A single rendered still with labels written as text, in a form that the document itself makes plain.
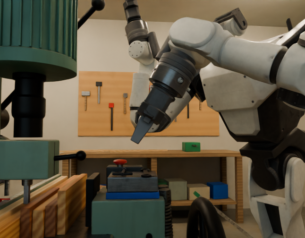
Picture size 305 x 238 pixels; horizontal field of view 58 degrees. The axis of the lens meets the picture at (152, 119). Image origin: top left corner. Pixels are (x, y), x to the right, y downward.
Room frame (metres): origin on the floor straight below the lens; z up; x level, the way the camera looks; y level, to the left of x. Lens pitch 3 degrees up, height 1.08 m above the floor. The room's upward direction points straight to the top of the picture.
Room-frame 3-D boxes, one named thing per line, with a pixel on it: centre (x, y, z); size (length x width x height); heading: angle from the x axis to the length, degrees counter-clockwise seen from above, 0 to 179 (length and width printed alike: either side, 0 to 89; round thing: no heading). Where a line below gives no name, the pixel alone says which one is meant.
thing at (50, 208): (0.59, 0.19, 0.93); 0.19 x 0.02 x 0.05; 3
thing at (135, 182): (0.59, 0.05, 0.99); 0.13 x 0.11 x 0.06; 3
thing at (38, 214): (0.58, 0.20, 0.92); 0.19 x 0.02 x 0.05; 3
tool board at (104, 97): (3.87, 0.03, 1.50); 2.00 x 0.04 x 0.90; 96
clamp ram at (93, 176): (0.58, 0.09, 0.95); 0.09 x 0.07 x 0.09; 3
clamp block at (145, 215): (0.58, 0.05, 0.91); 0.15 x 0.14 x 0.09; 3
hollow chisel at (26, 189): (0.53, 0.24, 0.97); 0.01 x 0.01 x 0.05; 3
